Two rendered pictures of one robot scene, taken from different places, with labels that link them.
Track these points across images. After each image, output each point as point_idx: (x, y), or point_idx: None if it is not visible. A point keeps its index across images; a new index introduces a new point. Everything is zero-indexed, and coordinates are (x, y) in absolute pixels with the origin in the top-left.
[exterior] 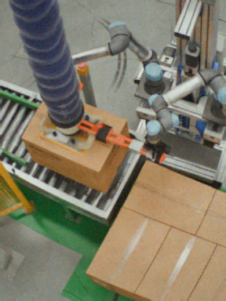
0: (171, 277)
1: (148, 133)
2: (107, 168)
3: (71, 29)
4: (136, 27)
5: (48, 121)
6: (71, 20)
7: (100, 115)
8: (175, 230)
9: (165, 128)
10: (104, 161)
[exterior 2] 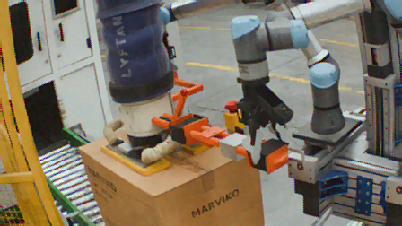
0: None
1: (232, 35)
2: (184, 218)
3: (283, 176)
4: None
5: (127, 139)
6: (287, 167)
7: None
8: None
9: (273, 30)
10: (174, 186)
